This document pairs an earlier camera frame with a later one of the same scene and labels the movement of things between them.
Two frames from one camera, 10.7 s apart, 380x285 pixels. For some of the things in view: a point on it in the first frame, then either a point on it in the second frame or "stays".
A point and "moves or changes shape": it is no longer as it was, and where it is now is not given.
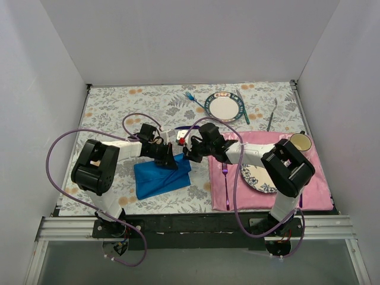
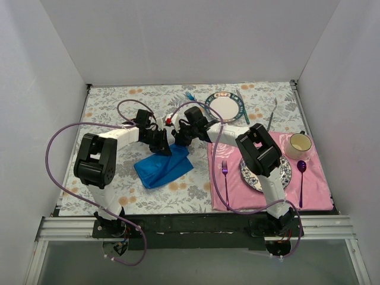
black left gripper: (168, 154) -> (160, 145)
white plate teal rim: (224, 106) stays
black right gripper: (192, 149) -> (181, 139)
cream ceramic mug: (301, 141) stays
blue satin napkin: (152, 179) moves or changes shape
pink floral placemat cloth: (222, 178) stays
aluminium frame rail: (321, 228) stays
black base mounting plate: (196, 231) stays
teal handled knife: (244, 111) stays
